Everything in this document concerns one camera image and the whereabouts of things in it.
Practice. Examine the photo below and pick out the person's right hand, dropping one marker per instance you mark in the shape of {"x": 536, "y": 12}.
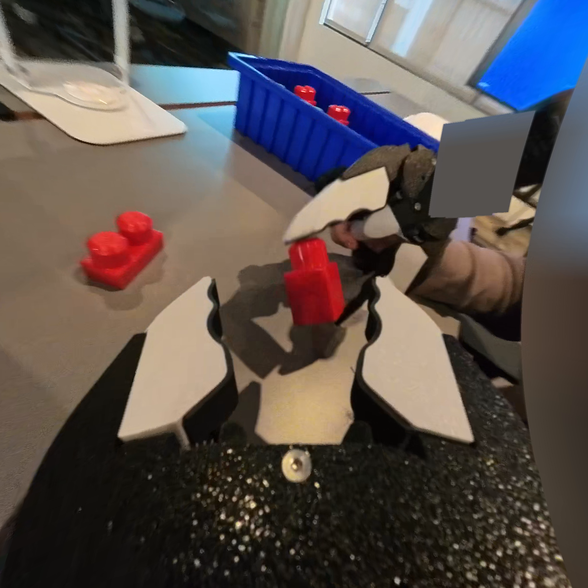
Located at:
{"x": 342, "y": 234}

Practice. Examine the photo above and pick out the blue plastic bin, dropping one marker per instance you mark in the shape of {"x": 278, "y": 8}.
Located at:
{"x": 285, "y": 133}

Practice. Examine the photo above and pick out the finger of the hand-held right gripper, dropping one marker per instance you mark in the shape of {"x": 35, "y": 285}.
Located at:
{"x": 359, "y": 298}
{"x": 349, "y": 197}

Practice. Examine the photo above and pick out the window with blinds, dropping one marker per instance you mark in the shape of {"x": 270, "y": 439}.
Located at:
{"x": 413, "y": 23}

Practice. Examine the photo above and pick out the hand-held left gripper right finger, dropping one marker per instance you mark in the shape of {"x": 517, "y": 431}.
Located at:
{"x": 413, "y": 372}

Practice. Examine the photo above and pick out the document stand with white base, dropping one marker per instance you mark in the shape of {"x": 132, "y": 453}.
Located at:
{"x": 138, "y": 124}

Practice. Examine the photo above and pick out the red two-stud block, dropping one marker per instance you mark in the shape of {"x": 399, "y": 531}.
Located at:
{"x": 119, "y": 266}

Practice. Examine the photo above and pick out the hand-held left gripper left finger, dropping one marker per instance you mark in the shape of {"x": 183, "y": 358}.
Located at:
{"x": 174, "y": 367}

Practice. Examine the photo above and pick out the person's right forearm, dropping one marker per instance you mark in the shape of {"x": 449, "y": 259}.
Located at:
{"x": 473, "y": 275}

